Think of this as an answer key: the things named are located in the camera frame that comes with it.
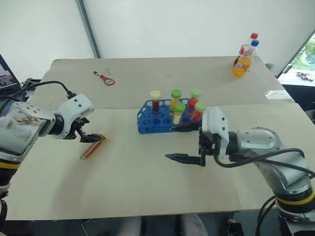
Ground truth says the black cable under arm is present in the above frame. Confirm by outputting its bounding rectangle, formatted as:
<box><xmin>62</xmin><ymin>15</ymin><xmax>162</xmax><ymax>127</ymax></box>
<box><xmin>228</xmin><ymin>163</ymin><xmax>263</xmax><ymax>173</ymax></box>
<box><xmin>254</xmin><ymin>195</ymin><xmax>280</xmax><ymax>236</ymax></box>

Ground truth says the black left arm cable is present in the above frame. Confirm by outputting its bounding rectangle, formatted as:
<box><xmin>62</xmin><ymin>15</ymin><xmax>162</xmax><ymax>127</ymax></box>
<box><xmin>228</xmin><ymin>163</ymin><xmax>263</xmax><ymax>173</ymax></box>
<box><xmin>0</xmin><ymin>80</ymin><xmax>77</xmax><ymax>105</ymax></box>

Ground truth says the red-capped cola bottle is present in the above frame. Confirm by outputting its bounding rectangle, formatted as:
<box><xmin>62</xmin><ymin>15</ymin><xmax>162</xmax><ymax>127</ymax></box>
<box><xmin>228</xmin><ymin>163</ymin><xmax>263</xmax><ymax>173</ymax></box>
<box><xmin>233</xmin><ymin>32</ymin><xmax>259</xmax><ymax>67</ymax></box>

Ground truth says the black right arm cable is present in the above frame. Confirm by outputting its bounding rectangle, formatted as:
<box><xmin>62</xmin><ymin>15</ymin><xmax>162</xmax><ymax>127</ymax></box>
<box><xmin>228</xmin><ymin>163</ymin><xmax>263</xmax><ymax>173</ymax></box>
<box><xmin>212</xmin><ymin>147</ymin><xmax>315</xmax><ymax>180</ymax></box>

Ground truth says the red bottle opener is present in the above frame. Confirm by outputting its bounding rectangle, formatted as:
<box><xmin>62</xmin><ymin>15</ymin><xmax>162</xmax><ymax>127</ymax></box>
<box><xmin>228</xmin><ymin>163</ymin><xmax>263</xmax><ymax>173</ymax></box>
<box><xmin>93</xmin><ymin>70</ymin><xmax>117</xmax><ymax>87</ymax></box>

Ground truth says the cream-capped orange test tube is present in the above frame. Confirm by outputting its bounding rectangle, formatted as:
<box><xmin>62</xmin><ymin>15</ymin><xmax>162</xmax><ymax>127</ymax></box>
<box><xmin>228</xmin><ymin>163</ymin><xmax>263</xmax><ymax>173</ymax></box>
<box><xmin>79</xmin><ymin>131</ymin><xmax>110</xmax><ymax>162</ymax></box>

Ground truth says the cream-capped dark red tube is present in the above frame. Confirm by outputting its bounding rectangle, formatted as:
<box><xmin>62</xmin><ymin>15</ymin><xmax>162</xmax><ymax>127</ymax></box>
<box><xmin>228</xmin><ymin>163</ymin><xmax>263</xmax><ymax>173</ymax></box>
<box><xmin>150</xmin><ymin>90</ymin><xmax>162</xmax><ymax>113</ymax></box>

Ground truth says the blue test tube rack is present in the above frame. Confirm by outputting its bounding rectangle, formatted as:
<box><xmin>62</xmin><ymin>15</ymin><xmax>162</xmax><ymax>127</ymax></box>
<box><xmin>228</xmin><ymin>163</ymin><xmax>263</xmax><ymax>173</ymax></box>
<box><xmin>136</xmin><ymin>98</ymin><xmax>205</xmax><ymax>135</ymax></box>

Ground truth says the green-capped red test tube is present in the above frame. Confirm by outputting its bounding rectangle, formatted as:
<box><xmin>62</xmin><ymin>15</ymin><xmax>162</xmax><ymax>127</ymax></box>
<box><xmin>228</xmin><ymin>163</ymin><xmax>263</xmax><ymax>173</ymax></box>
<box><xmin>191</xmin><ymin>101</ymin><xmax>208</xmax><ymax>123</ymax></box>
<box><xmin>189</xmin><ymin>88</ymin><xmax>203</xmax><ymax>110</ymax></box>

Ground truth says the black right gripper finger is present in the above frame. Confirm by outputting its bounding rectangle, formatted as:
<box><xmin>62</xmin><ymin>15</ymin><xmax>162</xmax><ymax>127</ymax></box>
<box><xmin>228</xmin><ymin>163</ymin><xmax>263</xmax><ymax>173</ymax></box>
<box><xmin>164</xmin><ymin>152</ymin><xmax>206</xmax><ymax>168</ymax></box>
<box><xmin>170</xmin><ymin>122</ymin><xmax>204</xmax><ymax>133</ymax></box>

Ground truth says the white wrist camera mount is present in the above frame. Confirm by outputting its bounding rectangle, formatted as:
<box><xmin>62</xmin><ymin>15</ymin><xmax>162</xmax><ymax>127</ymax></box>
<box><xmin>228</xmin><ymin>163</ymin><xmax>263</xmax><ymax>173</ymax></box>
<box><xmin>201</xmin><ymin>106</ymin><xmax>231</xmax><ymax>163</ymax></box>
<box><xmin>58</xmin><ymin>93</ymin><xmax>95</xmax><ymax>140</ymax></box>

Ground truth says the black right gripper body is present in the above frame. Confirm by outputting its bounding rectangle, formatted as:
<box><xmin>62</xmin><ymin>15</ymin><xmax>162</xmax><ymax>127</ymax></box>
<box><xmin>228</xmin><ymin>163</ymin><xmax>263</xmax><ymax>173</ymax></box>
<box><xmin>198</xmin><ymin>128</ymin><xmax>220</xmax><ymax>168</ymax></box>

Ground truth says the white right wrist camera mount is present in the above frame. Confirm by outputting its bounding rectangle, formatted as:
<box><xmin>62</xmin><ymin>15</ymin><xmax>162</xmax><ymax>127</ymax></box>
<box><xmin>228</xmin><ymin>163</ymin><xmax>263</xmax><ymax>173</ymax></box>
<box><xmin>201</xmin><ymin>106</ymin><xmax>231</xmax><ymax>163</ymax></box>

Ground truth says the green-capped yellow test tube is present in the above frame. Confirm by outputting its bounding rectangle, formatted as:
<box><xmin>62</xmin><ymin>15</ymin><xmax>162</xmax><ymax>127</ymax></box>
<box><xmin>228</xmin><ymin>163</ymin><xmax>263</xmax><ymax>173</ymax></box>
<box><xmin>170</xmin><ymin>88</ymin><xmax>183</xmax><ymax>111</ymax></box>

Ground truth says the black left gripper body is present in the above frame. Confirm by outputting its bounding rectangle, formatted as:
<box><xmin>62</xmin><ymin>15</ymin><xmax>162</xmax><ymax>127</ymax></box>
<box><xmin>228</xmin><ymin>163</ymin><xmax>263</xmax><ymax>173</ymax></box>
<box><xmin>69</xmin><ymin>117</ymin><xmax>91</xmax><ymax>140</ymax></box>

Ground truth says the dark rounded shape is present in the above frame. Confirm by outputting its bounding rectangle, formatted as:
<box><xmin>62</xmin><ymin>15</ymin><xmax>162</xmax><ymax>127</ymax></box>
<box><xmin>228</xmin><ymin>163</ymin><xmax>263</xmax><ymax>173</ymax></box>
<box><xmin>177</xmin><ymin>214</ymin><xmax>206</xmax><ymax>236</ymax></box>

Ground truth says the blue-capped orange soda bottle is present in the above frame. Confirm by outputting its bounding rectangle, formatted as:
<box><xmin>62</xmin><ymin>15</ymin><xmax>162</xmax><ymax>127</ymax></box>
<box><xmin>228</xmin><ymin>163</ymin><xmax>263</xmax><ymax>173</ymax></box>
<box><xmin>232</xmin><ymin>39</ymin><xmax>260</xmax><ymax>78</ymax></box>

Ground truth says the green-capped pale yellow tube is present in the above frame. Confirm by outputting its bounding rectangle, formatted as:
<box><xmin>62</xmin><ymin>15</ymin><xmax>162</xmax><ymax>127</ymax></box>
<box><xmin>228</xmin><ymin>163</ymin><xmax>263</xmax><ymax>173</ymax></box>
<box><xmin>172</xmin><ymin>102</ymin><xmax>187</xmax><ymax>125</ymax></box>

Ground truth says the open laptop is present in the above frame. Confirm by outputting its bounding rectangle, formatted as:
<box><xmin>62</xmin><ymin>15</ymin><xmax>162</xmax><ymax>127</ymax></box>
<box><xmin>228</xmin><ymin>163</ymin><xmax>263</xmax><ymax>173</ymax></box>
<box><xmin>0</xmin><ymin>53</ymin><xmax>21</xmax><ymax>93</ymax></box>

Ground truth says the black bracket under table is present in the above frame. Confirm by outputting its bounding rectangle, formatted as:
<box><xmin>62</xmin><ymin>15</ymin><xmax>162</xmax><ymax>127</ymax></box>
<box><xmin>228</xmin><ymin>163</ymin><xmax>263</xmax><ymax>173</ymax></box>
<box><xmin>227</xmin><ymin>218</ymin><xmax>245</xmax><ymax>236</ymax></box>

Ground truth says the clear plastic bag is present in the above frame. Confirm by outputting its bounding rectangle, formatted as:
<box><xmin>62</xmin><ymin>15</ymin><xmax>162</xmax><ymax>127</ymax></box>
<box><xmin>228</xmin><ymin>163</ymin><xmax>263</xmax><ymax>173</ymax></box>
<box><xmin>264</xmin><ymin>89</ymin><xmax>294</xmax><ymax>101</ymax></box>

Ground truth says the grey window frame post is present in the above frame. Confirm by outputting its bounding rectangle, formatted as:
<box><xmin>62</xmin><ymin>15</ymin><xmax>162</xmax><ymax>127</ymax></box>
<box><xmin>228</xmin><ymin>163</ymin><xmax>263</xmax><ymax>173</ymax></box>
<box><xmin>77</xmin><ymin>0</ymin><xmax>102</xmax><ymax>59</ymax></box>

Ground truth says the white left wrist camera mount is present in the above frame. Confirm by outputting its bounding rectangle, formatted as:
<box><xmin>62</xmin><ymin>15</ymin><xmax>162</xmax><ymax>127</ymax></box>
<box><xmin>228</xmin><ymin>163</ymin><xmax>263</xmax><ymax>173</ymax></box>
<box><xmin>58</xmin><ymin>93</ymin><xmax>95</xmax><ymax>140</ymax></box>

